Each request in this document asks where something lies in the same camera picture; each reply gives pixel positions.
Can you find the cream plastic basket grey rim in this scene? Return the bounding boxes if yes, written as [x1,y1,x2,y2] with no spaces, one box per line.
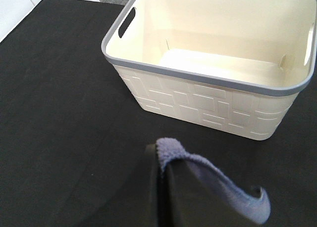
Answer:
[101,0,317,140]

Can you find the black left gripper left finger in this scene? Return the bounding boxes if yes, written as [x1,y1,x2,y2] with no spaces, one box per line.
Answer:
[86,144,159,227]

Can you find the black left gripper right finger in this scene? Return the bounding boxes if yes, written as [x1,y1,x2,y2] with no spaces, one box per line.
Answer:
[165,160,258,227]

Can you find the black table cloth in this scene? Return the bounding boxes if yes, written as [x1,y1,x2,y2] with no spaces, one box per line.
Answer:
[0,0,317,227]

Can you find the dark blue grey towel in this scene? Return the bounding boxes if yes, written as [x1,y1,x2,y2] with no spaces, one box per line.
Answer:
[156,137,271,225]

